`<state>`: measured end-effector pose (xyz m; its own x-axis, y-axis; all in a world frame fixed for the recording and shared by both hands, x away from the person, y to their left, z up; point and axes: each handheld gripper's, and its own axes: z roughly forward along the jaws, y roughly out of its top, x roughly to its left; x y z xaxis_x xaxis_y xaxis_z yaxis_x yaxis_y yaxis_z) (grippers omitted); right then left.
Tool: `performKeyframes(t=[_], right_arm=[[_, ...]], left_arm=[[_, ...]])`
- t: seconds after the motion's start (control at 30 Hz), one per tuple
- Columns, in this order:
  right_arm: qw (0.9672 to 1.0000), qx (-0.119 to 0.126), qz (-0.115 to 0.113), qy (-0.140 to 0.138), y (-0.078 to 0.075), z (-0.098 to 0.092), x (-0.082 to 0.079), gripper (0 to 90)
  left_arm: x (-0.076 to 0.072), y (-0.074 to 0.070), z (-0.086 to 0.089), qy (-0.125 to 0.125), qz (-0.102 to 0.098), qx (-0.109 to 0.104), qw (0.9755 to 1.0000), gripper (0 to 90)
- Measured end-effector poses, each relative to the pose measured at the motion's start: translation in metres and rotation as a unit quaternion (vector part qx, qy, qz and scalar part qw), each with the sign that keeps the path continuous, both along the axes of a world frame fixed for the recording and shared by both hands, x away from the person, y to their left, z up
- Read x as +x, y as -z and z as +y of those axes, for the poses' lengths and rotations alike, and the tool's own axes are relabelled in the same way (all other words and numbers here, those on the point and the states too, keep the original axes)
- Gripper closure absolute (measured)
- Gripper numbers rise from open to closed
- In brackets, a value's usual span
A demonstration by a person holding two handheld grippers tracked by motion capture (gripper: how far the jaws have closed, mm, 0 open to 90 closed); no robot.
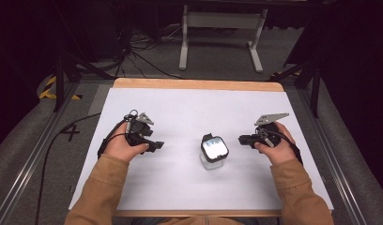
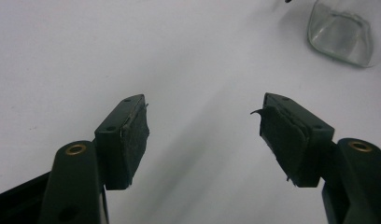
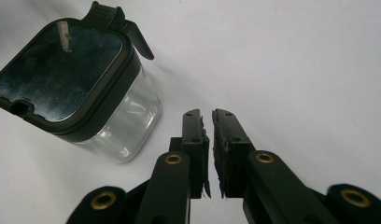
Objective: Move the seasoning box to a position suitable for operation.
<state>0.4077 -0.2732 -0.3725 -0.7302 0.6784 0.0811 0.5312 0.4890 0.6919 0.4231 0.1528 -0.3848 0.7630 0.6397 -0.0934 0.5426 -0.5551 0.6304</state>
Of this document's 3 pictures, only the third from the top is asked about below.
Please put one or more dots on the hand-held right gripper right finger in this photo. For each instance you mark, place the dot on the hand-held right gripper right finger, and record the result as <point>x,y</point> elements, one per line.
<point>232,155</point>

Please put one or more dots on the clear glass jar black lid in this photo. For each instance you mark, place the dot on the clear glass jar black lid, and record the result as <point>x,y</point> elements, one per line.
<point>70,77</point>

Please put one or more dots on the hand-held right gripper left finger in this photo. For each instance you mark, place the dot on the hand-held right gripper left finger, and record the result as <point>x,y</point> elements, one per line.
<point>195,149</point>

